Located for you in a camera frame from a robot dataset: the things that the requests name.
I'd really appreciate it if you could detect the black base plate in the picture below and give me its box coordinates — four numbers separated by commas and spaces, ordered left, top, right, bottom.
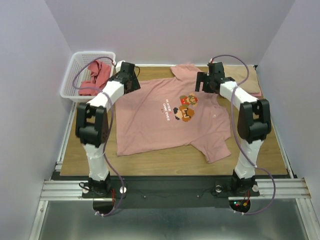
79, 175, 260, 216

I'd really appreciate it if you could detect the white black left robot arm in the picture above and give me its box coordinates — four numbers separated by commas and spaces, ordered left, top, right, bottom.
75, 62, 141, 197

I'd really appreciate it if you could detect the folded beige t shirt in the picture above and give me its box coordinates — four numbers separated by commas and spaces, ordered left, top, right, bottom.
224, 64, 261, 95

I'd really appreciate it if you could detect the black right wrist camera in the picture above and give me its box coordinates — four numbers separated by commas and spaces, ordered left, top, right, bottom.
207, 62, 225, 78

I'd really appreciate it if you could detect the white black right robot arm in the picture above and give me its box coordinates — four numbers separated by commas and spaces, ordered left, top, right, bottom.
195, 72, 272, 195

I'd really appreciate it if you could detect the white plastic basket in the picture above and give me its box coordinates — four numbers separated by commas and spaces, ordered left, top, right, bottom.
60, 50, 116, 103

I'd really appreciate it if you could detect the silver round knob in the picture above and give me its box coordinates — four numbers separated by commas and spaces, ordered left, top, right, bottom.
214, 184, 223, 194

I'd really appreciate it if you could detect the white round knob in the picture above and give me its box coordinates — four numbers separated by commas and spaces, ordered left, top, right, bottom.
119, 186, 127, 194

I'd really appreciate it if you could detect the circuit board with leds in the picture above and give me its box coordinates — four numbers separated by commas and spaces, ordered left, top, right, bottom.
229, 199, 251, 213

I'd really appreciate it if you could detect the aluminium frame rail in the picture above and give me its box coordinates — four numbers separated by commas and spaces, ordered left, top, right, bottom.
30, 109, 320, 240

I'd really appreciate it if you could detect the crumpled red t shirt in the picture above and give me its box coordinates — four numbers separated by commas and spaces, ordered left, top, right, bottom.
78, 60, 112, 96

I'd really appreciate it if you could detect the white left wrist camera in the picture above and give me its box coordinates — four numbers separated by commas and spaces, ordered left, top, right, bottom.
115, 60, 126, 73

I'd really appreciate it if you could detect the pink printed t shirt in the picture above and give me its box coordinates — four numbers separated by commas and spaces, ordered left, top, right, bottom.
115, 64, 231, 163

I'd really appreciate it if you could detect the folded pink t shirt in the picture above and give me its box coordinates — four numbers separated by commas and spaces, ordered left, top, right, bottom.
251, 84, 263, 97

